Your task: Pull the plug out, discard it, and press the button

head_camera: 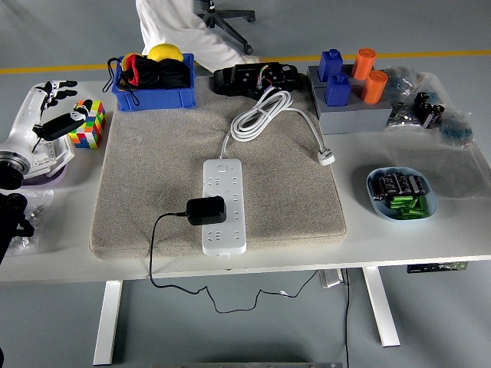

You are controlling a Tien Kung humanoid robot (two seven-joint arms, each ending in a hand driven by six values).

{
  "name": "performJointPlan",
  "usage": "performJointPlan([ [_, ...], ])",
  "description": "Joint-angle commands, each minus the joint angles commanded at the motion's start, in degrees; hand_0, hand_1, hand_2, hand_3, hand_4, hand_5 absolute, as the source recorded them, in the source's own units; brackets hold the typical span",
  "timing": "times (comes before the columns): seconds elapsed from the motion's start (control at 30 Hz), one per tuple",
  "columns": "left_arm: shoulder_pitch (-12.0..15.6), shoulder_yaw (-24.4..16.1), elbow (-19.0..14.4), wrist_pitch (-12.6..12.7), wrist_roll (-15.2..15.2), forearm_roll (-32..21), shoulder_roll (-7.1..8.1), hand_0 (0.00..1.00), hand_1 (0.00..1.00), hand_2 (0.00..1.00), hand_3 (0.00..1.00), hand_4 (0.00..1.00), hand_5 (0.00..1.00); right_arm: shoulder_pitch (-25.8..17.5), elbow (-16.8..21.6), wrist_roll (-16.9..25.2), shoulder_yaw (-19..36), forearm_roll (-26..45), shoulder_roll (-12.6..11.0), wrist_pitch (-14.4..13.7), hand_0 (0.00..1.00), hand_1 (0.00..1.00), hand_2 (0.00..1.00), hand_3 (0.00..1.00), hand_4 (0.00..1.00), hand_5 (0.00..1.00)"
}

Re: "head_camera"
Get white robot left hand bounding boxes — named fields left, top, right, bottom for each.
left=0, top=79, right=94, bottom=155

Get thin black adapter cord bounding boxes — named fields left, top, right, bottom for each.
left=148, top=212, right=320, bottom=314

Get black plug adapter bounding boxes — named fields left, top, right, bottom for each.
left=186, top=195, right=227, bottom=226

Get purple tray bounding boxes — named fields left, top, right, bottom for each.
left=21, top=163, right=68, bottom=188

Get colourful puzzle cube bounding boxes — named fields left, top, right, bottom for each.
left=68, top=99, right=107, bottom=150

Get clear bag of small screws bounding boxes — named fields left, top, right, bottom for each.
left=7, top=189, right=54, bottom=256

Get blue plastic bin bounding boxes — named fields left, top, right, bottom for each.
left=110, top=52, right=197, bottom=112

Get grey-brown mat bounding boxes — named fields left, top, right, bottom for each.
left=88, top=74, right=348, bottom=261

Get yellow ball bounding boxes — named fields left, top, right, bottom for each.
left=147, top=43, right=184, bottom=62

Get person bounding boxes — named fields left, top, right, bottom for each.
left=135, top=0, right=264, bottom=74

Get white power strip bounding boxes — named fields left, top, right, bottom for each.
left=202, top=158, right=249, bottom=260

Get white table leg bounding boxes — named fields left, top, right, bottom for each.
left=93, top=280, right=124, bottom=366
left=362, top=267, right=402, bottom=348

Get black office chair base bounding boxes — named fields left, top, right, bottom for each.
left=193, top=0, right=257, bottom=55

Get blue block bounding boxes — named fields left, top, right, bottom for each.
left=318, top=48, right=344, bottom=82
left=325, top=72, right=352, bottom=107

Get grey block base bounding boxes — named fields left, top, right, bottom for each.
left=306, top=63, right=394, bottom=136

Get orange cylinder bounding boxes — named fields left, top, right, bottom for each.
left=361, top=70, right=389, bottom=105
left=351, top=47, right=376, bottom=81

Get black cylindrical capacitor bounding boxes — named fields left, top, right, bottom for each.
left=369, top=176, right=385, bottom=203
left=394, top=171, right=412, bottom=196
left=381, top=172, right=399, bottom=199
left=408, top=174, right=428, bottom=197

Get clear bag metal parts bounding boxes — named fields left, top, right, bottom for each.
left=384, top=100, right=423, bottom=132

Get clear bag blue components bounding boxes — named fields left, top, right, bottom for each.
left=439, top=110, right=475, bottom=150
left=385, top=65, right=425, bottom=101

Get green batteries pile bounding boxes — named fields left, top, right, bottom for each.
left=389, top=194, right=430, bottom=220

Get clear bag black capacitors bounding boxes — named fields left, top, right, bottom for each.
left=413, top=90, right=447, bottom=130

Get light blue dish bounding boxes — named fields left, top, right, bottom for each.
left=366, top=166, right=439, bottom=222

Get black table control panel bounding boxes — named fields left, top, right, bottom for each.
left=407, top=261, right=469, bottom=274

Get large clear plastic bag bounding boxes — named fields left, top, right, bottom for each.
left=385, top=65, right=491, bottom=200

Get white wall socket plate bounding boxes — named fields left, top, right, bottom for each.
left=22, top=133, right=76, bottom=178

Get black drawstring pouch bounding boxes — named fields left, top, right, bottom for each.
left=102, top=53, right=192, bottom=107

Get black electronic device with wires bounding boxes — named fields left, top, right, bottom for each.
left=212, top=61, right=302, bottom=101

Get white power strip cord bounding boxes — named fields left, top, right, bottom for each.
left=220, top=88, right=337, bottom=167

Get metal bracket under table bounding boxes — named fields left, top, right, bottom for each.
left=318, top=269, right=348, bottom=289

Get black hanging cable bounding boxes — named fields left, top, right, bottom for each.
left=342, top=268, right=352, bottom=368

